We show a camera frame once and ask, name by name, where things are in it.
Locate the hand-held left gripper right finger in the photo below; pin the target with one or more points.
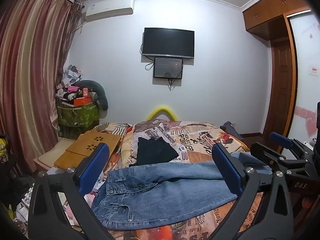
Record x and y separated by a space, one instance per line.
226 167

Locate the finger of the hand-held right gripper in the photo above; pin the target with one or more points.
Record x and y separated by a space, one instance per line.
265 150
280 140

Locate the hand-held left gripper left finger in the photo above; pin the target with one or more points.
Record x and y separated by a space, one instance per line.
93 170

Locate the blue denim pants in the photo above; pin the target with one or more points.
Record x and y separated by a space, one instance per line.
162 195

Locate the wooden lap desk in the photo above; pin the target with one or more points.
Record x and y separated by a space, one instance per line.
82 147

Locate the printed newspaper-pattern blanket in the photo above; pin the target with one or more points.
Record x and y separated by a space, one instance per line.
200 140

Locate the dark garment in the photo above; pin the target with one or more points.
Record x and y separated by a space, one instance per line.
231 128

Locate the beige bedside cushion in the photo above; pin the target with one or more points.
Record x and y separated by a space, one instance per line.
50 155

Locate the brown wooden door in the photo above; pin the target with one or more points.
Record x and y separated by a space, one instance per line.
281 92

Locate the green fabric storage organizer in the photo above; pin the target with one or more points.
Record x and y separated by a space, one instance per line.
77 115

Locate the black folded garment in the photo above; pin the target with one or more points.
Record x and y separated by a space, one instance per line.
155 152

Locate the orange box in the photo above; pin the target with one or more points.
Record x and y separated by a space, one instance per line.
82 101

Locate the white sliding wardrobe door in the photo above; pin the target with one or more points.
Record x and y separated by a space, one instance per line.
307 67

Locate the yellow foam tube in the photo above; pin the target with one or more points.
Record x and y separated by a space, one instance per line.
160 111

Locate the yellow and black bag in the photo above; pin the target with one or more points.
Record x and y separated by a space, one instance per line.
3 152

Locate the striped brown curtain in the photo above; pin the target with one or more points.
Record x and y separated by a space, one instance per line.
30 67

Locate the wooden overhead cabinet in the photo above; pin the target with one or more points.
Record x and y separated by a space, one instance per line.
270 12

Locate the white air conditioner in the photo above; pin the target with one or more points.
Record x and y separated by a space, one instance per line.
110 8

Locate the small black wall monitor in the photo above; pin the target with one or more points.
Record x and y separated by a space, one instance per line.
167 68

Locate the black wall television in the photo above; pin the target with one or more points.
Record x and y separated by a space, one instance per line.
168 42

